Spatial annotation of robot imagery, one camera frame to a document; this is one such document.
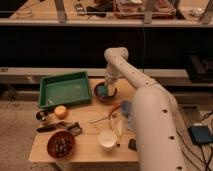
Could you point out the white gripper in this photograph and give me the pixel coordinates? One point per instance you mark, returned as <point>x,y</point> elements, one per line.
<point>111,76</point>

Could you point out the purple bowl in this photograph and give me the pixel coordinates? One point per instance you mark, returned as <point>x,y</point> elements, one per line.
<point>108,97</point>

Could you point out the teal green sponge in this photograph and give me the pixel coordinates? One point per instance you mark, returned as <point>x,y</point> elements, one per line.
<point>102,91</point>

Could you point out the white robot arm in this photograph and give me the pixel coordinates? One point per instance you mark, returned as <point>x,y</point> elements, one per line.
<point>152,108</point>

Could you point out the brown bowl with items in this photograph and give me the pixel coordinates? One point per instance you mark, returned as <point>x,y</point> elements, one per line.
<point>61,145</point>

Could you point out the small blue cup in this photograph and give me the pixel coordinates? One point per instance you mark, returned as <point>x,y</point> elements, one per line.
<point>125,108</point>

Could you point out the blue crumpled cloth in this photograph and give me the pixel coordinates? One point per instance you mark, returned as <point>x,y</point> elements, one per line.
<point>130,123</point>

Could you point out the green plastic tray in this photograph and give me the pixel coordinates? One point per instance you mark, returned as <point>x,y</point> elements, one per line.
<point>66,89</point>

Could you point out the white cup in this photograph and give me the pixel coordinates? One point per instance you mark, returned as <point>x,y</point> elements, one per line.
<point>107,139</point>

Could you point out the black stapler tool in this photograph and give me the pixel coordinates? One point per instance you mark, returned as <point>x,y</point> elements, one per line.
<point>73,128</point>

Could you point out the black smartphone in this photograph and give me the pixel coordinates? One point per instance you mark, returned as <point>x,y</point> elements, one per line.
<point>132,144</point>

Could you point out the small metal cup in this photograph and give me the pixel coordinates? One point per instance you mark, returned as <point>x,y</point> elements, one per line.
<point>41,115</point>

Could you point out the blue black device on floor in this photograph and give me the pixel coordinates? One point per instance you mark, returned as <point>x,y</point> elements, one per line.
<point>200,135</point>

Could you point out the red handled tool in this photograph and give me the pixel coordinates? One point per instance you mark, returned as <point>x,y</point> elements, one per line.
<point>108,115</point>

